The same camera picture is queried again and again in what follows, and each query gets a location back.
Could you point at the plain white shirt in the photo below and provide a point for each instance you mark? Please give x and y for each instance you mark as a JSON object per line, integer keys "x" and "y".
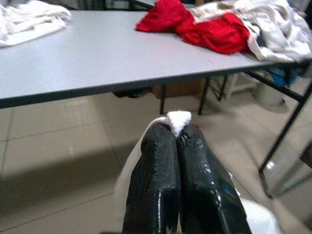
{"x": 179, "y": 120}

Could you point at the white garment with colour print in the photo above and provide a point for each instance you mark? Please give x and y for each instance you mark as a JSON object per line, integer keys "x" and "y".
{"x": 29, "y": 22}

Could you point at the red garment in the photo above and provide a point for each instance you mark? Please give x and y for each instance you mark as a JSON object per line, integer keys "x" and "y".
{"x": 214, "y": 36}

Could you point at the white jersey with black numbers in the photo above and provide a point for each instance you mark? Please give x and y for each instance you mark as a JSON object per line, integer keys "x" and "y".
{"x": 280, "y": 36}

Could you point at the cream garment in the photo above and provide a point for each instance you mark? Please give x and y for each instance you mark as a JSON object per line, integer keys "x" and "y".
{"x": 212, "y": 12}

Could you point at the white bucket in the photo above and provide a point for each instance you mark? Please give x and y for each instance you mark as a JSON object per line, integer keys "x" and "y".
{"x": 268, "y": 95}

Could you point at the brown cardboard box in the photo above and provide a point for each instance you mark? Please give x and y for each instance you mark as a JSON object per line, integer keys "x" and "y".
{"x": 180, "y": 89}

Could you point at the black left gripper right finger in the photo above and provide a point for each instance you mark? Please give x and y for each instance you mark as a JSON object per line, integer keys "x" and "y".
{"x": 207, "y": 195}

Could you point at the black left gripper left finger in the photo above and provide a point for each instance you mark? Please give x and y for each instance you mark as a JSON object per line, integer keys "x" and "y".
{"x": 153, "y": 182}

